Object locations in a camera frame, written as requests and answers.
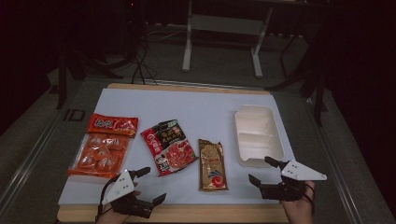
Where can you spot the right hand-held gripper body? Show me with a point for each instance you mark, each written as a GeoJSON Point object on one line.
{"type": "Point", "coordinates": [280, 189]}

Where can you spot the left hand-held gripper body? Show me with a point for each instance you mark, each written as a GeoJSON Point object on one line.
{"type": "Point", "coordinates": [120, 189]}

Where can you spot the white compartment tray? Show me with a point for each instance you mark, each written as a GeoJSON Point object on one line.
{"type": "Point", "coordinates": [258, 137]}

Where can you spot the red and black food packet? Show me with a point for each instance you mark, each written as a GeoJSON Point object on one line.
{"type": "Point", "coordinates": [169, 146]}

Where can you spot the orange snack packet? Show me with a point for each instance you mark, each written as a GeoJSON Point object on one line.
{"type": "Point", "coordinates": [102, 149]}

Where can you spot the gold brown food packet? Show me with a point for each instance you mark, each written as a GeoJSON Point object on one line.
{"type": "Point", "coordinates": [212, 165]}

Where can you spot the person's right hand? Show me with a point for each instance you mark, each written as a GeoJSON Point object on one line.
{"type": "Point", "coordinates": [299, 211]}

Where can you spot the person's left hand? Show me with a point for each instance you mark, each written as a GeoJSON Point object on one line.
{"type": "Point", "coordinates": [112, 217]}

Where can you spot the black metal stand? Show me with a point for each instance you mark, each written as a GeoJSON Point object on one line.
{"type": "Point", "coordinates": [319, 93]}

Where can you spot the black rectangular floor bracket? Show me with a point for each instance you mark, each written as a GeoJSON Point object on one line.
{"type": "Point", "coordinates": [66, 115]}

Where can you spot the white metal desk frame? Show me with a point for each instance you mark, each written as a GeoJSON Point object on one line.
{"type": "Point", "coordinates": [224, 25]}

